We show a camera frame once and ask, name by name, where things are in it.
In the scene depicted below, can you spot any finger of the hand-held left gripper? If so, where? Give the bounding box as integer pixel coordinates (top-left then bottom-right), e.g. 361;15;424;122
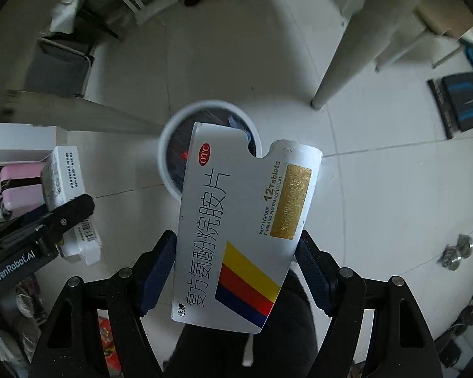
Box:
0;194;95;245

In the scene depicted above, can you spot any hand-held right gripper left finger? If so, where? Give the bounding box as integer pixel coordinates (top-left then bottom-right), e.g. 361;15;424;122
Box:
29;230;179;378

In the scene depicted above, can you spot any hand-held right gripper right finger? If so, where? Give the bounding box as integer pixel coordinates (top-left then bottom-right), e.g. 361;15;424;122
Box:
295;230;444;378

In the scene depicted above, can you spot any blue yellow white medicine box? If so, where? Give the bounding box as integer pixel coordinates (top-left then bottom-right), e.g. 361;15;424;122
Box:
40;146;102;266

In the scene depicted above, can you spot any white striped medicine box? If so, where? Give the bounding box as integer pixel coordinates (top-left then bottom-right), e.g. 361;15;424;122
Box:
170;122;324;335

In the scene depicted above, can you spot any white trash bin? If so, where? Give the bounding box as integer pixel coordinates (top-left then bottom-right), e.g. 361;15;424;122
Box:
158;100;264;202

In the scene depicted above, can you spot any pink suitcase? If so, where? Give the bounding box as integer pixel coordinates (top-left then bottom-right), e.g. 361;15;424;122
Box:
0;164;48;219

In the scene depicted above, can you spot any red printed packet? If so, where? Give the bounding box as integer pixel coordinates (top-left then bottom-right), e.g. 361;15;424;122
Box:
98;315;123;375

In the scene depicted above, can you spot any chrome dumbbell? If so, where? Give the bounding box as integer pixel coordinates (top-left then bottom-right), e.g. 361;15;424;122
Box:
437;234;473;272

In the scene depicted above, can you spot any black blue foot board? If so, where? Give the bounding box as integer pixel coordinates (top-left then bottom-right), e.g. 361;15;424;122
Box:
426;72;473;140

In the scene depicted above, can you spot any white table leg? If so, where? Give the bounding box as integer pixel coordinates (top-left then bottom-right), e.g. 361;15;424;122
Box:
311;0;430;110

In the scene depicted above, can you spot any white padded chair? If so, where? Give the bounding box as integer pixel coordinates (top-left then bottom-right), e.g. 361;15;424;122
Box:
374;0;473;73

